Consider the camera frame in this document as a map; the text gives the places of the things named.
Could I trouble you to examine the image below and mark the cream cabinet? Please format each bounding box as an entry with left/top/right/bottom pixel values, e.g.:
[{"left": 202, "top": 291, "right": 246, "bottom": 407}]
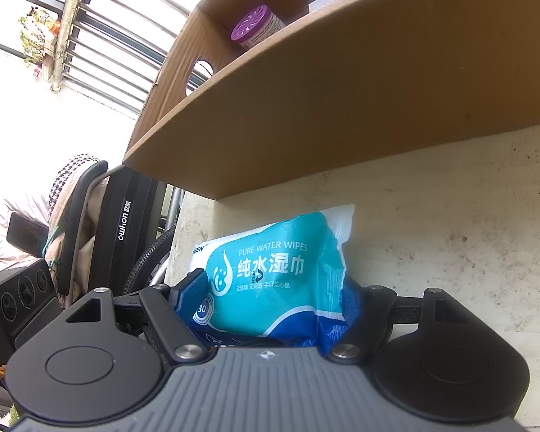
[{"left": 164, "top": 121, "right": 540, "bottom": 430}]

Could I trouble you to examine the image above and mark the brown cardboard box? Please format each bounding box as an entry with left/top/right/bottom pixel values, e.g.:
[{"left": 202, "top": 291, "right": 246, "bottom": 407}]
[{"left": 122, "top": 0, "right": 540, "bottom": 200}]

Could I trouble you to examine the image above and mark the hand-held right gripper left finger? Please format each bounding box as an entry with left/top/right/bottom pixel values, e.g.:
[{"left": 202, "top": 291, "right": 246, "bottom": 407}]
[{"left": 63, "top": 269, "right": 210, "bottom": 363}]

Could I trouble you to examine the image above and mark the metal window railing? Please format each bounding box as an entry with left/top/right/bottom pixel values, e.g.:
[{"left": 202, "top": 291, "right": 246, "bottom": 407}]
[{"left": 0, "top": 0, "right": 219, "bottom": 120}]

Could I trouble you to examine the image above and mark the potted plant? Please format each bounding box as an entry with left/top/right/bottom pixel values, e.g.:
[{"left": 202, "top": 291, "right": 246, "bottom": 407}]
[{"left": 17, "top": 6, "right": 63, "bottom": 66}]

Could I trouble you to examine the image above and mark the purple lid air freshener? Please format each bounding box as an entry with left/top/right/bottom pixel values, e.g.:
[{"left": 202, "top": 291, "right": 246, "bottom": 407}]
[{"left": 230, "top": 4, "right": 285, "bottom": 51}]

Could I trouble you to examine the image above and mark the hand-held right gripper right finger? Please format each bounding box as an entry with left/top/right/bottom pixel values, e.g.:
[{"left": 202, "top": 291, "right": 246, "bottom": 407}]
[{"left": 326, "top": 284, "right": 474, "bottom": 363}]

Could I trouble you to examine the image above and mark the black folding wheelchair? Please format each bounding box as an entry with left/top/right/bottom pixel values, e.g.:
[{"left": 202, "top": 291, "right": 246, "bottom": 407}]
[{"left": 4, "top": 157, "right": 185, "bottom": 309}]

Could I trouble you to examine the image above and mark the checkered cloth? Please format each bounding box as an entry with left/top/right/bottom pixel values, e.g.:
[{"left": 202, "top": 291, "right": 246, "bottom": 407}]
[{"left": 49, "top": 155, "right": 105, "bottom": 226}]

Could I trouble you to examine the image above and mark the blue wet wipes pack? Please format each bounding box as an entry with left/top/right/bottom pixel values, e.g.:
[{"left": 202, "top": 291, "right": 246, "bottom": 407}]
[{"left": 180, "top": 204, "right": 357, "bottom": 357}]

